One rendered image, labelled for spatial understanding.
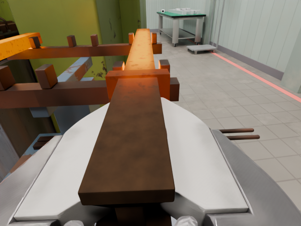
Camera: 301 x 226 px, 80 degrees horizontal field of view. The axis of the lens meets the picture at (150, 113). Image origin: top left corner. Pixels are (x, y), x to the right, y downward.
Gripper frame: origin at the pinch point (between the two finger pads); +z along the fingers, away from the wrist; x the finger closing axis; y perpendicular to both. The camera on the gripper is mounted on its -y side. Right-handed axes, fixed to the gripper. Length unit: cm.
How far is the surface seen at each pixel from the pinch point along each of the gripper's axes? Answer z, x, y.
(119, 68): 6.4, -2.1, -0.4
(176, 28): 500, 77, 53
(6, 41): 22.0, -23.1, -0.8
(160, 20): 728, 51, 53
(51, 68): 7.6, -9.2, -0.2
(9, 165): 31, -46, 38
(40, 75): 6.3, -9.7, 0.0
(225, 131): 29.2, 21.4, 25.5
